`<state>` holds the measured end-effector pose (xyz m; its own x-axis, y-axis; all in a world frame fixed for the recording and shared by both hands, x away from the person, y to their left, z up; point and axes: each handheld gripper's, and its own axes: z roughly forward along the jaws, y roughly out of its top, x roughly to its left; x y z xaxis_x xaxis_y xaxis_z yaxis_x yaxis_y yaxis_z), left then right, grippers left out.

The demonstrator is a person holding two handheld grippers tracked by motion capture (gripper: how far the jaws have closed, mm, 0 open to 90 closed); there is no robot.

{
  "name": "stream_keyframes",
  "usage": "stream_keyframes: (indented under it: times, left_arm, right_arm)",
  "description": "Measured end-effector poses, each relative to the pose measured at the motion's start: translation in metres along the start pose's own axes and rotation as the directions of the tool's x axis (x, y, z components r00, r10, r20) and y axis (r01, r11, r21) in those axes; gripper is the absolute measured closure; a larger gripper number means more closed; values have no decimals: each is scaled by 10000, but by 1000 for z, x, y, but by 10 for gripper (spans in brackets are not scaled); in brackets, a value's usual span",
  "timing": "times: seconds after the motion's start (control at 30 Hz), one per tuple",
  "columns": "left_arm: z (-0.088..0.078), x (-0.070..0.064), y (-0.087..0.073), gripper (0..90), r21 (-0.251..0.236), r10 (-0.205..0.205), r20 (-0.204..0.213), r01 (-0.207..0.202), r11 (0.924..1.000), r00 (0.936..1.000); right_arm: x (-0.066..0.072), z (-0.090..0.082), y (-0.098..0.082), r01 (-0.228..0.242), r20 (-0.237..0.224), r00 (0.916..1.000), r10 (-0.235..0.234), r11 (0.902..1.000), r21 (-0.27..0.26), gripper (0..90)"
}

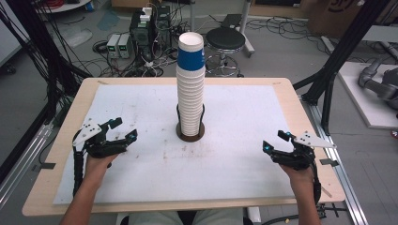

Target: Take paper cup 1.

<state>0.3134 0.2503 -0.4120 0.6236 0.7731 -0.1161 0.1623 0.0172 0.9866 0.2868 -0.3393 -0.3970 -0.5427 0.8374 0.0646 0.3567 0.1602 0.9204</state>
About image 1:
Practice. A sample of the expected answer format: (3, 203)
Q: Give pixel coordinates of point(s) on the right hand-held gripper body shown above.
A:
(297, 157)

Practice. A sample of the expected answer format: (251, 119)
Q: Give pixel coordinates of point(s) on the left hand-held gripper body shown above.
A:
(100, 147)

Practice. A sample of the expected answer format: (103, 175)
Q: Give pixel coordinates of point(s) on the stack of white ribbed cups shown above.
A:
(190, 100)

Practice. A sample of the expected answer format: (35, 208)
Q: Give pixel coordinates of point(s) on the blue paper cup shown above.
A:
(191, 57)

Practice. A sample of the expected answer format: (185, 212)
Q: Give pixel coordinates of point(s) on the person's right hand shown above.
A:
(300, 178)

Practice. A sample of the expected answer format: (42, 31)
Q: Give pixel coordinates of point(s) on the person's left hand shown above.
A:
(97, 168)

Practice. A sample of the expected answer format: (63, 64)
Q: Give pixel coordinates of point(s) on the black tape strip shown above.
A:
(328, 162)
(48, 166)

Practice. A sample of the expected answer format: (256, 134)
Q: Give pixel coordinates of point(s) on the grey power supply box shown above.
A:
(125, 45)
(112, 45)

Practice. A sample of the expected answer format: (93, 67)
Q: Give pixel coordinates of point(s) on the white platform board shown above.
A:
(359, 103)

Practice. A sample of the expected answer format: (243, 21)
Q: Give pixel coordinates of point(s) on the person's left leg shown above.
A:
(153, 218)

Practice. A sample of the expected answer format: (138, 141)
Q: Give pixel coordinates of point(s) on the person's leg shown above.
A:
(153, 218)
(219, 218)

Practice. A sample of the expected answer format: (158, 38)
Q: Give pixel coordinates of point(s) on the person's right leg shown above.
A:
(219, 218)

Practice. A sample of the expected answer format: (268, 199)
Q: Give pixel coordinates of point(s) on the black computer tower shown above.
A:
(140, 34)

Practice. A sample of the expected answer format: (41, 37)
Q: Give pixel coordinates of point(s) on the white stand leg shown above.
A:
(245, 28)

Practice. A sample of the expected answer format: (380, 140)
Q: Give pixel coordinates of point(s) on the black round stool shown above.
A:
(225, 38)

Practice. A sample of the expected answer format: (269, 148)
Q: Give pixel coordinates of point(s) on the cardboard box with black logo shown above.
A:
(331, 15)

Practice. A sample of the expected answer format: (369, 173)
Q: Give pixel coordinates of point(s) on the aluminium rail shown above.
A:
(22, 165)
(344, 175)

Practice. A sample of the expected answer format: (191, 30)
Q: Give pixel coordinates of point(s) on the black metal frame post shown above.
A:
(341, 53)
(37, 37)

